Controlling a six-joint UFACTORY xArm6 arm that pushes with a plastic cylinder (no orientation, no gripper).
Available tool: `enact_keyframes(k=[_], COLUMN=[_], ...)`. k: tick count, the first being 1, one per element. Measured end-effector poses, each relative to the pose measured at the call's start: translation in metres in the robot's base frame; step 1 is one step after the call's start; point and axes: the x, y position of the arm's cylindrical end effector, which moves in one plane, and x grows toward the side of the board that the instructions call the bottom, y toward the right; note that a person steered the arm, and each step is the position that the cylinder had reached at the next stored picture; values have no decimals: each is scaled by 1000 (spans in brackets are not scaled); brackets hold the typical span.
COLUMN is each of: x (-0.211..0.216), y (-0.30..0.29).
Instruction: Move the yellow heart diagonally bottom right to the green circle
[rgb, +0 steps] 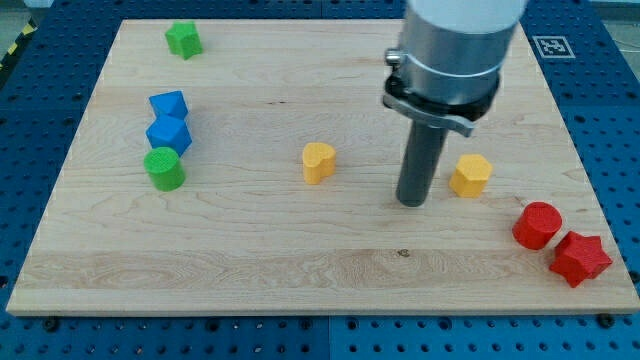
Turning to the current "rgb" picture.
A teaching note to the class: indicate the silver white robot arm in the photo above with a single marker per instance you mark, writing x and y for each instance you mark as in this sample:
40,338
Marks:
446,66

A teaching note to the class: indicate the yellow heart block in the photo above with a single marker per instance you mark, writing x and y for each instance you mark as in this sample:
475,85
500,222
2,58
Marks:
319,162

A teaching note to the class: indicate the light wooden board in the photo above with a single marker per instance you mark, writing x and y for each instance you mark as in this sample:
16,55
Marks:
246,235

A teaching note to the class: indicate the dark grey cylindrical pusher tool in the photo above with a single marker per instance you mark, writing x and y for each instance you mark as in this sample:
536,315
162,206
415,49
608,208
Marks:
421,157

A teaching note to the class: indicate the yellow hexagon block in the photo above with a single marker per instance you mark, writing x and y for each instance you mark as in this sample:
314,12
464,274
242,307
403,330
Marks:
471,175

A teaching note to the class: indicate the green cylinder block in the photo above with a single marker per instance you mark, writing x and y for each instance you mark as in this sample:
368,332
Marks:
164,168

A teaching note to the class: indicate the blue cube block lower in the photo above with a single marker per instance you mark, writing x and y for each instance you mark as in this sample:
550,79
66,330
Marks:
168,131

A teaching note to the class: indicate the blue cube block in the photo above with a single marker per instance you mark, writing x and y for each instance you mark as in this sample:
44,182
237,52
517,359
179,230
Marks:
168,131
170,103

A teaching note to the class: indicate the blue cube block upper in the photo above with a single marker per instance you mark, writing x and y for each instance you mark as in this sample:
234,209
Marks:
170,103

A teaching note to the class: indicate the green star block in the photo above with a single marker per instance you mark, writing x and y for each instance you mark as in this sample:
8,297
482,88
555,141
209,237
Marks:
183,39

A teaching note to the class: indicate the red cylinder block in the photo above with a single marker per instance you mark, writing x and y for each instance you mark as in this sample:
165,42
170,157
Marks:
537,225

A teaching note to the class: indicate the white fiducial marker tag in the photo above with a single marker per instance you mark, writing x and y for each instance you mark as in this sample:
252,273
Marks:
553,47

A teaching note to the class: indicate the red star block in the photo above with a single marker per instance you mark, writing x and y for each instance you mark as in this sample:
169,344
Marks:
579,257

